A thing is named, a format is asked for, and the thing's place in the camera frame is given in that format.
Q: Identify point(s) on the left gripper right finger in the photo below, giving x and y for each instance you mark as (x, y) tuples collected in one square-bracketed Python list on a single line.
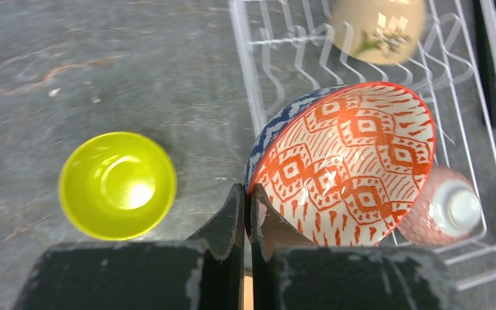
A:
[(292, 272)]

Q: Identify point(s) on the wooden block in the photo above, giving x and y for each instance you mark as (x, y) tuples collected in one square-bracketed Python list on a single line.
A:
[(248, 295)]

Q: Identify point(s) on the yellow-green bowl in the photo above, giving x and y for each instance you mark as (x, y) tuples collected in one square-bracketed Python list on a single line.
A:
[(117, 186)]

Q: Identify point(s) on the beige flower bowl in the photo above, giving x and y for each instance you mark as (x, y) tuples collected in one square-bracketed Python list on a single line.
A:
[(381, 32)]

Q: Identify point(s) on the white wire dish rack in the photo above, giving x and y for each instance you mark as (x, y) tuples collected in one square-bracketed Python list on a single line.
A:
[(286, 50)]

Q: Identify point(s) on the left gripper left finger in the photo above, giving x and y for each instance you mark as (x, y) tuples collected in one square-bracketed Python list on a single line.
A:
[(204, 271)]

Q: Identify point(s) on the blue patterned bowl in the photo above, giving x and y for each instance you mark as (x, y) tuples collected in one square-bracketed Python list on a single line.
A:
[(344, 164)]

